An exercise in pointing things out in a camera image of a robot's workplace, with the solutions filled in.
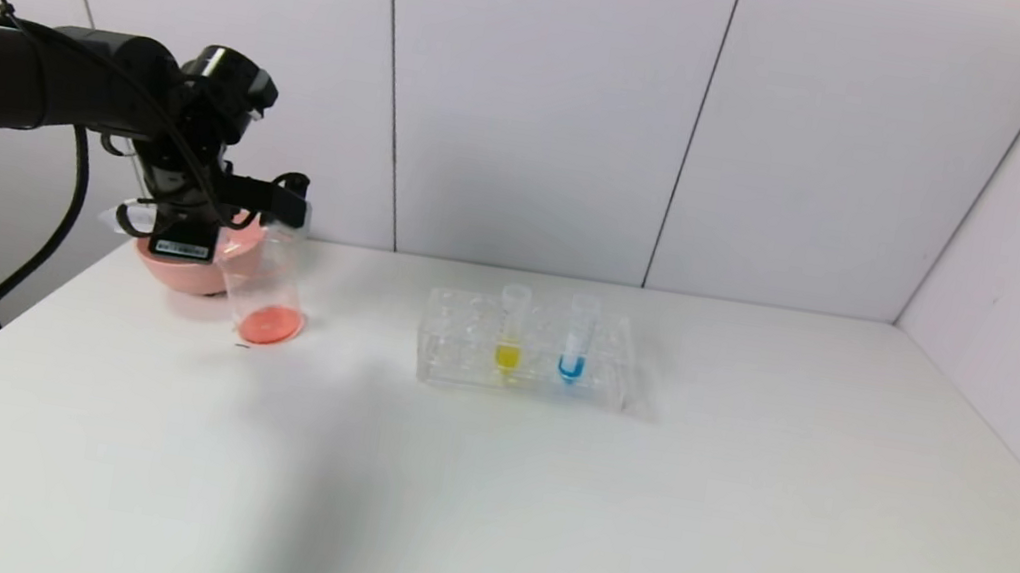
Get test tube with blue pigment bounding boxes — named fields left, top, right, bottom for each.
left=555, top=291, right=599, bottom=388

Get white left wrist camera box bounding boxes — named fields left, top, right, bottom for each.
left=272, top=177, right=317, bottom=235

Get clear glass beaker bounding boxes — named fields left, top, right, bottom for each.
left=207, top=217, right=320, bottom=353

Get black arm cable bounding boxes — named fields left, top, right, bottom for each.
left=0, top=0, right=237, bottom=425

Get black camera cable loop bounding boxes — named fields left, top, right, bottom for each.
left=270, top=169, right=314, bottom=198

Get clear acrylic test tube rack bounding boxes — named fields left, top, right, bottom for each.
left=412, top=283, right=642, bottom=415

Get test tube with yellow pigment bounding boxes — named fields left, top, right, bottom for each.
left=489, top=282, right=534, bottom=383

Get pink bowl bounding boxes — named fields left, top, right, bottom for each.
left=129, top=201, right=270, bottom=306

